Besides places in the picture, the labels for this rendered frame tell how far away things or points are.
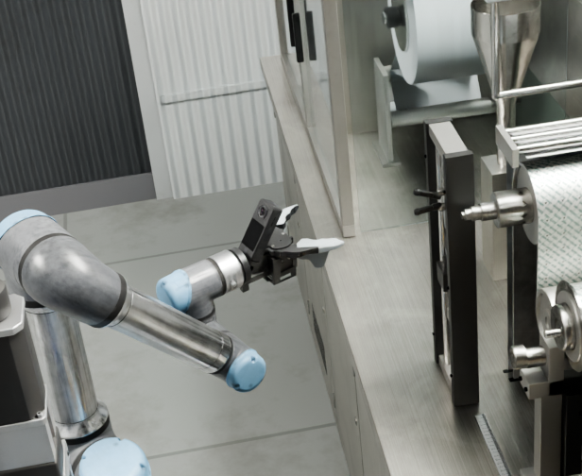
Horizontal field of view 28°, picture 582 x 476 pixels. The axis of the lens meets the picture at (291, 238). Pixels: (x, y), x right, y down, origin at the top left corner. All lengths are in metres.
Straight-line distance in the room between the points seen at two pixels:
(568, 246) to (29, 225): 0.90
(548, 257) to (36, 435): 0.92
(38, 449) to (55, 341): 0.38
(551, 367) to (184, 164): 3.21
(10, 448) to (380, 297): 1.18
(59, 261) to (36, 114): 3.11
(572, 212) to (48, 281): 0.87
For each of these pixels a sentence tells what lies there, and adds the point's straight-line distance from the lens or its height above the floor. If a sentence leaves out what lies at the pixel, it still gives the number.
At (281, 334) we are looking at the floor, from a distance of 4.13.
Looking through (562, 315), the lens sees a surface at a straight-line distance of 1.91.
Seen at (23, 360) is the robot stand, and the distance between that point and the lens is 1.62.
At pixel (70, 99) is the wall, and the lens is 4.93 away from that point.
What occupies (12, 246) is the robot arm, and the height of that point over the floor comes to 1.44.
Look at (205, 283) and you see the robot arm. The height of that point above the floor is 1.23.
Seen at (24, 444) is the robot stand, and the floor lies 1.34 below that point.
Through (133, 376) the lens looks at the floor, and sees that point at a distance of 4.05.
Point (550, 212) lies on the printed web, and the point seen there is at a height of 1.36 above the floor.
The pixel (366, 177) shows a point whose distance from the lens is 2.82.
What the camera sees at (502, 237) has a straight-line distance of 2.64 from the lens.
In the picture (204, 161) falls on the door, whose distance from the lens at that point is 5.01.
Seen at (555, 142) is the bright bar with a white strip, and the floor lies 1.45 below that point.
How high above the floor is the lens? 2.37
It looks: 30 degrees down
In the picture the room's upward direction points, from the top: 7 degrees counter-clockwise
